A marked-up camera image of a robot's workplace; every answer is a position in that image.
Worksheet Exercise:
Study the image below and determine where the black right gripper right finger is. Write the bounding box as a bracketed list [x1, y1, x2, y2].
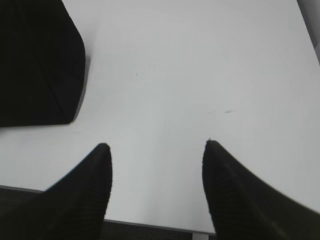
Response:
[202, 140, 320, 240]

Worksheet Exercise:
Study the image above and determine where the black canvas tote bag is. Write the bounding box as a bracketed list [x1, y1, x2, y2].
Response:
[0, 0, 86, 127]

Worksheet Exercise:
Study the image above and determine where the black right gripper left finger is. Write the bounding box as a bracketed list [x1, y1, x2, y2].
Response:
[0, 143, 113, 240]

